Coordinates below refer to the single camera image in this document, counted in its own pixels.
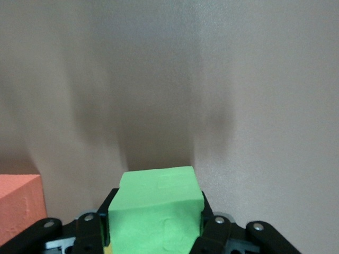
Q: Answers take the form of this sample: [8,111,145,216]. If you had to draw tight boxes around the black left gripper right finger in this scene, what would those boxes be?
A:
[189,190,302,254]

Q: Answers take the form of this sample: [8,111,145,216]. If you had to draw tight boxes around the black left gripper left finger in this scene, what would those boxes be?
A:
[0,188,119,254]

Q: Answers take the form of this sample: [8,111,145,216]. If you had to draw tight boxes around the orange foam cube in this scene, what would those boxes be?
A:
[0,174,48,244]

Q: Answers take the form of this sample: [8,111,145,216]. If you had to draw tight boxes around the green foam cube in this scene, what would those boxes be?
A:
[108,166,205,254]

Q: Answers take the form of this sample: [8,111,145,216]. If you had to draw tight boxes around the brown table cover sheet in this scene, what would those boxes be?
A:
[0,0,339,254]

